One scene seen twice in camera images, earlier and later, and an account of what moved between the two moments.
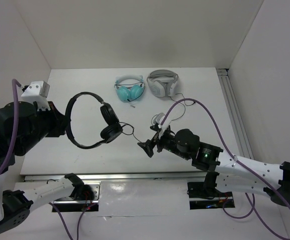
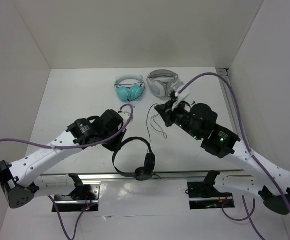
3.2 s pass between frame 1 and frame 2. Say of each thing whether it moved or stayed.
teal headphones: stayed
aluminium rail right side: stayed
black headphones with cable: moved
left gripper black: moved
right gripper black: moved
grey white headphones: stayed
